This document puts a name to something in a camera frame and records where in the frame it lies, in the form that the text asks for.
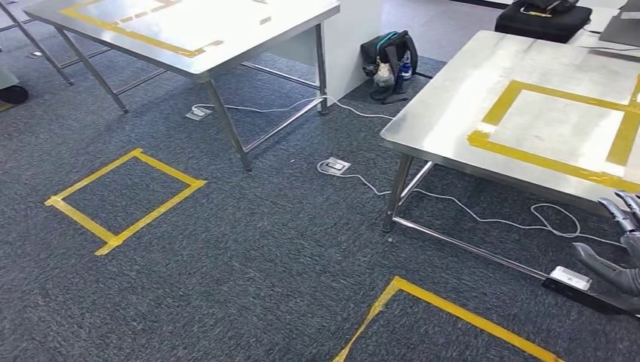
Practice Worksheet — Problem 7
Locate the steel workbench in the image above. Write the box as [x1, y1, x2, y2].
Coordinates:
[380, 29, 640, 281]

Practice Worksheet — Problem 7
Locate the yellow floor tape marking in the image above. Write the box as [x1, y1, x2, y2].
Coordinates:
[44, 148, 208, 256]

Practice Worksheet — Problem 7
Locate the white floor cable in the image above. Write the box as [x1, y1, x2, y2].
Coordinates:
[389, 189, 626, 248]

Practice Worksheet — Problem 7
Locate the black remote controller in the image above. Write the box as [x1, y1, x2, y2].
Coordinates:
[519, 0, 581, 18]

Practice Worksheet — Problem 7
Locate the black hard carry case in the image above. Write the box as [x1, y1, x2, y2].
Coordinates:
[494, 0, 593, 44]

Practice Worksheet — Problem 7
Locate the open black bag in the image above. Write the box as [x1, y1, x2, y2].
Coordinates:
[361, 29, 420, 105]

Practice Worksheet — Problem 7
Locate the white power adapter with cable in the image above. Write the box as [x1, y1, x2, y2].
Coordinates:
[317, 157, 391, 196]

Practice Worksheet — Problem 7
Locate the grey laptop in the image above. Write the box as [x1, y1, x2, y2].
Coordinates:
[598, 0, 640, 48]

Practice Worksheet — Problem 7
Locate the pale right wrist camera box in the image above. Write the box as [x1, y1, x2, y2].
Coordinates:
[549, 265, 592, 292]

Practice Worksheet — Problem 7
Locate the black laptop cable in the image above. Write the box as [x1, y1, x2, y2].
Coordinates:
[580, 27, 640, 54]

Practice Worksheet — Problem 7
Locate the steel table with thin tape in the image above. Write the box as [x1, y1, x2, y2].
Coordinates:
[0, 0, 341, 173]

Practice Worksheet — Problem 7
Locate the thin yellow tape outline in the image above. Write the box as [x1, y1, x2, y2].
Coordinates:
[60, 0, 225, 58]

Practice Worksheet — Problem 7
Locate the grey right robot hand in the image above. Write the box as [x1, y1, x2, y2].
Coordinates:
[572, 190, 640, 298]

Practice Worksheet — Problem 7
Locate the grey side table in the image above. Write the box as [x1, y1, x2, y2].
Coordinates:
[267, 0, 383, 101]

